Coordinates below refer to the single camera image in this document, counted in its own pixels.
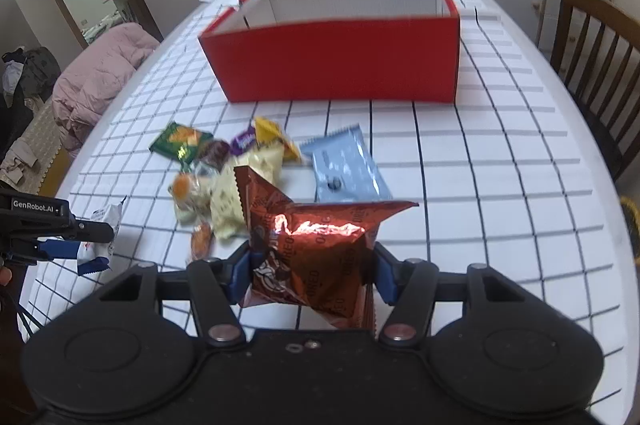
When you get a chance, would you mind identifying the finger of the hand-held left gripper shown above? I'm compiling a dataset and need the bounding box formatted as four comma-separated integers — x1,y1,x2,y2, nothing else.
38,239,83,262
69,219,116,243

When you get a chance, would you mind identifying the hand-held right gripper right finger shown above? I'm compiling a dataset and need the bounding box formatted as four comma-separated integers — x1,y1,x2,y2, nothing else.
374,242,531,350

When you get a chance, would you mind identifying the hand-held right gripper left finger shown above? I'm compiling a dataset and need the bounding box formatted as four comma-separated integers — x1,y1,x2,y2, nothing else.
97,242,251,348

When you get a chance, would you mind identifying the white and blue candy packet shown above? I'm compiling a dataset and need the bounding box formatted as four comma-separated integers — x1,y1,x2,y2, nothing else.
77,198,127,276

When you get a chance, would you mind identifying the small orange candy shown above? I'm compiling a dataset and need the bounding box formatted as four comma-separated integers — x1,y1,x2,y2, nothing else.
190,222,216,263

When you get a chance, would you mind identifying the brown shiny snack packet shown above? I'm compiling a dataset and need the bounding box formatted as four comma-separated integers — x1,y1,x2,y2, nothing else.
234,165,420,331

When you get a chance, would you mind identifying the pale yellow snack packet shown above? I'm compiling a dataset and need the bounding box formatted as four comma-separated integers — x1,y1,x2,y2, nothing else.
210,140,286,241

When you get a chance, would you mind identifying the round orange pastry clear wrapper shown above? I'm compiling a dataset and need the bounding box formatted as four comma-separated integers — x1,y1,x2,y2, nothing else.
170,170,213,223

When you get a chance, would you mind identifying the light blue snack packet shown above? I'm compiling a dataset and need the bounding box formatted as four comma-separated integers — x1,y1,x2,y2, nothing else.
299,124,394,204

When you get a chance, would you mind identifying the dark maroon candy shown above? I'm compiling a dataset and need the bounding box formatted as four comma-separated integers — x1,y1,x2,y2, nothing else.
197,139,232,168

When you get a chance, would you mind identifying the green snack packet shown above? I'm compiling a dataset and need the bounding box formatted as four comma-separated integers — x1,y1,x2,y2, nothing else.
149,122,215,165

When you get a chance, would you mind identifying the purple candy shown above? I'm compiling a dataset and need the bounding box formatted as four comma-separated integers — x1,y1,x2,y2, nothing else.
231,130,258,154

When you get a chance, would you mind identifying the red cardboard box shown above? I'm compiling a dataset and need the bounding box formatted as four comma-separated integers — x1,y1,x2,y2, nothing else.
197,0,461,104

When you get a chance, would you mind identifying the dark backpack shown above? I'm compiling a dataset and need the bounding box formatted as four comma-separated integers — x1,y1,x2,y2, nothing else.
0,46,62,106

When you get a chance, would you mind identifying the pink blanket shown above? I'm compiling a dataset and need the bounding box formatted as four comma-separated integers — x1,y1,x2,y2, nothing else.
52,22,161,156

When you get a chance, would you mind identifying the wooden chair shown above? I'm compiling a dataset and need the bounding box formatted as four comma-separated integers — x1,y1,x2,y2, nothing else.
549,0,640,181

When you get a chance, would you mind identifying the black cable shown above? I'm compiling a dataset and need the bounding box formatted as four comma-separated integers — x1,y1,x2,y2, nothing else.
14,297,47,338

